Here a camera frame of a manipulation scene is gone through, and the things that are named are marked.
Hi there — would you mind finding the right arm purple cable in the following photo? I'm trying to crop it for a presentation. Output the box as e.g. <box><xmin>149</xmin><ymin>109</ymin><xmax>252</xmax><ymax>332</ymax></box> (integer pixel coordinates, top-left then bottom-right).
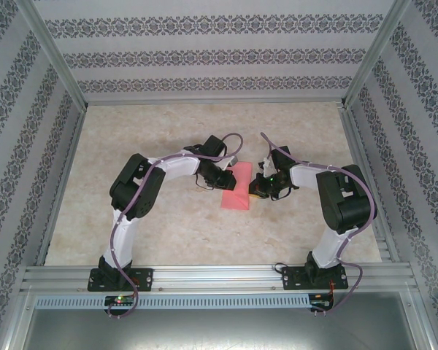
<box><xmin>259</xmin><ymin>131</ymin><xmax>380</xmax><ymax>315</ymax></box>

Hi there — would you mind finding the aluminium side rail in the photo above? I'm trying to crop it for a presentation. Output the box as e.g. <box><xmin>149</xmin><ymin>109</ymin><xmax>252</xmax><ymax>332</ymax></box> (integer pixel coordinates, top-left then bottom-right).
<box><xmin>34</xmin><ymin>109</ymin><xmax>88</xmax><ymax>266</ymax></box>
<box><xmin>337</xmin><ymin>105</ymin><xmax>401</xmax><ymax>263</ymax></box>

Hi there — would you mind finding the sheet metal panel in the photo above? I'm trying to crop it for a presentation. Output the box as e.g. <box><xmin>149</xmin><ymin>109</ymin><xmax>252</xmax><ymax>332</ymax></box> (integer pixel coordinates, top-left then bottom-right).
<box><xmin>7</xmin><ymin>291</ymin><xmax>437</xmax><ymax>350</ymax></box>

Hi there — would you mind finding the aluminium mounting rail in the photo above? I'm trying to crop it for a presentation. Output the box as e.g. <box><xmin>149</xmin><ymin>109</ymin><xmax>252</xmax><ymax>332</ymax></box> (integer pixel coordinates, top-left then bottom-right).
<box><xmin>20</xmin><ymin>264</ymin><xmax>420</xmax><ymax>293</ymax></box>

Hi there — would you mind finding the circuit board with green light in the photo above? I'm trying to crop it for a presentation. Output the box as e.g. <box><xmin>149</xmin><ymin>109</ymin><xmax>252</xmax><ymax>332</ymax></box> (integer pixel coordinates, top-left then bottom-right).
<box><xmin>104</xmin><ymin>295</ymin><xmax>135</xmax><ymax>306</ymax></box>

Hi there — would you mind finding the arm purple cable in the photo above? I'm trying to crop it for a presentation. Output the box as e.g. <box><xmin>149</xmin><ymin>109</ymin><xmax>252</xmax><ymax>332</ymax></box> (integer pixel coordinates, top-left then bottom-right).
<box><xmin>107</xmin><ymin>132</ymin><xmax>246</xmax><ymax>320</ymax></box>
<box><xmin>259</xmin><ymin>131</ymin><xmax>380</xmax><ymax>315</ymax></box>

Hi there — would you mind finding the slotted grey cable duct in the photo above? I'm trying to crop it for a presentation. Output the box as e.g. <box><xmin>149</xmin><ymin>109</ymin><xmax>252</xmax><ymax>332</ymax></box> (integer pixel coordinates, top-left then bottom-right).
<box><xmin>34</xmin><ymin>293</ymin><xmax>312</xmax><ymax>309</ymax></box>

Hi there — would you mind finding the pink cloth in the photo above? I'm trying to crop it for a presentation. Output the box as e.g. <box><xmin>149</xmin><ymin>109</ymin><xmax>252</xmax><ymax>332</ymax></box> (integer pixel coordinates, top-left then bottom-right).
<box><xmin>220</xmin><ymin>160</ymin><xmax>255</xmax><ymax>212</ymax></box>

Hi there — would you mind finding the aluminium rear rail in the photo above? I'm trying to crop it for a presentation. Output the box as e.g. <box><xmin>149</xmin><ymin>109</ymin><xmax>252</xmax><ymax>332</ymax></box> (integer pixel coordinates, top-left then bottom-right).
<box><xmin>84</xmin><ymin>97</ymin><xmax>347</xmax><ymax>108</ymax></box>

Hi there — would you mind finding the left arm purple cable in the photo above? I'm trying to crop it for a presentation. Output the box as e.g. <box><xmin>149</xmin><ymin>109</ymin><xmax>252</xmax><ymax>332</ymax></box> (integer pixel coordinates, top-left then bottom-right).
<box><xmin>107</xmin><ymin>132</ymin><xmax>246</xmax><ymax>320</ymax></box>

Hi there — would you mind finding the aluminium frame post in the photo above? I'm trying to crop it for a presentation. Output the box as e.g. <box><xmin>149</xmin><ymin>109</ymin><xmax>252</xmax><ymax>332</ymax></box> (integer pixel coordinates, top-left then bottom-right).
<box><xmin>339</xmin><ymin>0</ymin><xmax>413</xmax><ymax>109</ymax></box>
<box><xmin>13</xmin><ymin>0</ymin><xmax>88</xmax><ymax>112</ymax></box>

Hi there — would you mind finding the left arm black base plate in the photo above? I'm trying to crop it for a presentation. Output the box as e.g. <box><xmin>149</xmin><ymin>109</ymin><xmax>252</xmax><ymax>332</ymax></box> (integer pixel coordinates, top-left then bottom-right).
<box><xmin>87</xmin><ymin>268</ymin><xmax>155</xmax><ymax>292</ymax></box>

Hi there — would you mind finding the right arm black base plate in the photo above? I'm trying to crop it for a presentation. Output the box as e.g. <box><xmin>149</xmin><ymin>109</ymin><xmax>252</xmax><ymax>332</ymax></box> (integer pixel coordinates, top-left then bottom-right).
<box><xmin>281</xmin><ymin>265</ymin><xmax>350</xmax><ymax>292</ymax></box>

